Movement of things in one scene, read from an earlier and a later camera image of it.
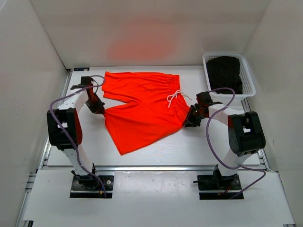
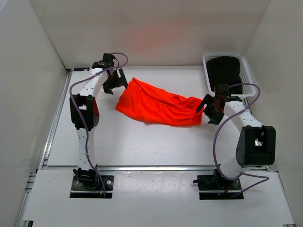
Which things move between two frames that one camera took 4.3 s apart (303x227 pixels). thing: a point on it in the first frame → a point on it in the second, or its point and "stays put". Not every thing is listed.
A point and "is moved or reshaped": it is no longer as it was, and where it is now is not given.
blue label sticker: x=81 y=69 stays put
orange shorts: x=157 y=108 is moved or reshaped
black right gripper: x=190 y=121 → x=215 y=118
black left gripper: x=99 y=107 → x=120 y=81
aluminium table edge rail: x=151 y=168 stays put
